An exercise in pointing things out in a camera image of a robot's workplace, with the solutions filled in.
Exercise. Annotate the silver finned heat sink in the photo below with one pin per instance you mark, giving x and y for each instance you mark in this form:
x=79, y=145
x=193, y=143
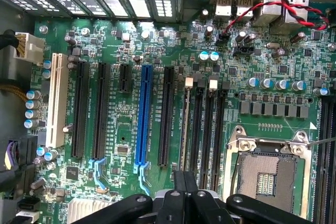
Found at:
x=89, y=212

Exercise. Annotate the CPU socket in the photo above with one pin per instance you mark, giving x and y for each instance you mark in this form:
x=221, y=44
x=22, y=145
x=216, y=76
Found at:
x=267, y=171

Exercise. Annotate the long black expansion slot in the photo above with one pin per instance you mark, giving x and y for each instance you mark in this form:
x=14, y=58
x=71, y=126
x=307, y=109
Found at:
x=101, y=111
x=78, y=108
x=166, y=116

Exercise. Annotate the thin metal locking lever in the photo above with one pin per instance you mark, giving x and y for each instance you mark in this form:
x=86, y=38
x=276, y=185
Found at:
x=323, y=142

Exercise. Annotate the short black expansion slot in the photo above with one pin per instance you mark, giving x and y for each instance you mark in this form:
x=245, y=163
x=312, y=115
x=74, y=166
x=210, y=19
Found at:
x=125, y=78

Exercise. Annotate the green Dell motherboard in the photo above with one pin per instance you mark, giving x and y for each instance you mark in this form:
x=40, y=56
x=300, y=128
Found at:
x=126, y=134

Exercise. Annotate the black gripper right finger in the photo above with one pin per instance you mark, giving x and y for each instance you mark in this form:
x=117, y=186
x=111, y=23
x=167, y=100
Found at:
x=204, y=208

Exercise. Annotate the grey metal PC case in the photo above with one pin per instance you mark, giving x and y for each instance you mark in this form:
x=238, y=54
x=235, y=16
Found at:
x=13, y=11

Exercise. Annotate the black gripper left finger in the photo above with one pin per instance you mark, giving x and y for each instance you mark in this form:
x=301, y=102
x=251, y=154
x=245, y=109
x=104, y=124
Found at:
x=173, y=208

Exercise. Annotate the white expansion slot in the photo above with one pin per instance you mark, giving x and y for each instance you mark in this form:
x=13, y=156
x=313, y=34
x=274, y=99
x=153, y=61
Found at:
x=56, y=100

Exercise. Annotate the blue expansion slot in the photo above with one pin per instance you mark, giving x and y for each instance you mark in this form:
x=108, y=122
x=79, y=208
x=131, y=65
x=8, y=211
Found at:
x=144, y=113

